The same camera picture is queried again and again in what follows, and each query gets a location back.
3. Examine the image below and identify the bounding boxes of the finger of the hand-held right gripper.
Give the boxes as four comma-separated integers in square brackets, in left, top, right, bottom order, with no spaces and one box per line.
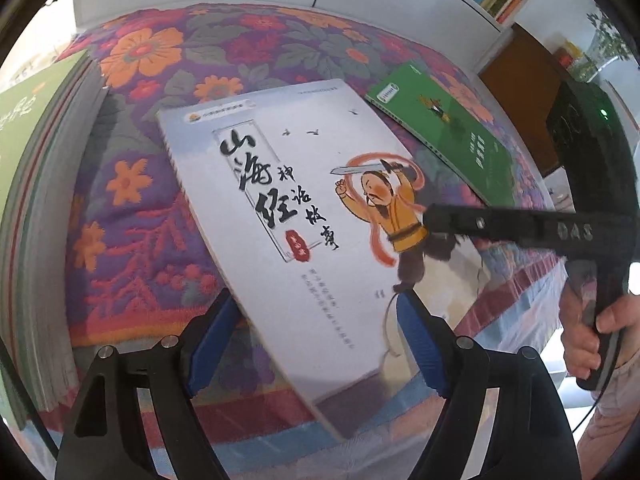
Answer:
[422,202,551,251]

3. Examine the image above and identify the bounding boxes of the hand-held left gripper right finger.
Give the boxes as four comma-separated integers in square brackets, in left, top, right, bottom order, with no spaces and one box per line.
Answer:
[396,289,583,480]

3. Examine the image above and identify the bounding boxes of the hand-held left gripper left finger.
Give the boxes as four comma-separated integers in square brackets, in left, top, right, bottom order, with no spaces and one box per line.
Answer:
[54,287,248,480]

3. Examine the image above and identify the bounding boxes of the white grey ink-painting book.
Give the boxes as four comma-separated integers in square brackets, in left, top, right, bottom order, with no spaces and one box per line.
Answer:
[157,79,493,441]

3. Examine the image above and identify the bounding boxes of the stack of thin books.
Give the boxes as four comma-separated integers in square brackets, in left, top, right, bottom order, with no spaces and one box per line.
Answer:
[0,50,111,431]

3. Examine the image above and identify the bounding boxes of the person's right hand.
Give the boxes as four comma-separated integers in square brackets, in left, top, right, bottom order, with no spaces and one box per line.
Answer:
[559,279,640,377]

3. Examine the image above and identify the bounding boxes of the green book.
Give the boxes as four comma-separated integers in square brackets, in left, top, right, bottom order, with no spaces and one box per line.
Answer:
[364,60,518,206]

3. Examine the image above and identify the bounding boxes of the yellow red box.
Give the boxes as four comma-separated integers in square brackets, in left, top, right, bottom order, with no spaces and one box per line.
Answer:
[555,40,586,68]

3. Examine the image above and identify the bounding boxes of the green potted plant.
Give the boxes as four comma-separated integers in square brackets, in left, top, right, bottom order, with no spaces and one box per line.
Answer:
[582,5,636,76]

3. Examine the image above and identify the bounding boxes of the person's beige trousers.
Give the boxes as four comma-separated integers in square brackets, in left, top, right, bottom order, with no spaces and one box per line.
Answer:
[575,355,640,480]

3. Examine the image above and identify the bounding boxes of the floral woven cloth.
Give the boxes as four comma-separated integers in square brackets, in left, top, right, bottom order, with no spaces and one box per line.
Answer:
[47,2,571,480]

